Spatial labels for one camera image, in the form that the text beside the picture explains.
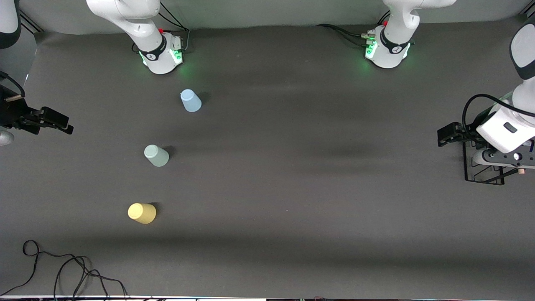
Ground black left arm base cables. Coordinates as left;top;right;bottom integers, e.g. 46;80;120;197
316;12;387;46

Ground yellow plastic cup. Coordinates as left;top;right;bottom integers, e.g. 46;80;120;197
127;203;157;224

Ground pale green plastic cup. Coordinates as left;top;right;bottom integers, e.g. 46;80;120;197
144;145;170;167

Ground black arm base cables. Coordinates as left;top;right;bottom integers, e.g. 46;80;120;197
316;12;387;46
158;1;191;53

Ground dark grey table mat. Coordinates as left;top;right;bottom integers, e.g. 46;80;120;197
0;19;535;298

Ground light blue plastic cup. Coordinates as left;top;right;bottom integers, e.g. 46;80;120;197
180;89;202;112

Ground thin black loose cable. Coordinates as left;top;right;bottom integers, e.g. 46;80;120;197
0;240;128;299

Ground black frame rail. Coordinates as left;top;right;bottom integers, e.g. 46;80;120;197
19;12;44;34

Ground black wire cup holder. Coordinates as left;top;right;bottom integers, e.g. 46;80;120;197
463;140;525;185

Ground black right arm base cables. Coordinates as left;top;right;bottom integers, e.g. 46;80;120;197
158;1;191;53

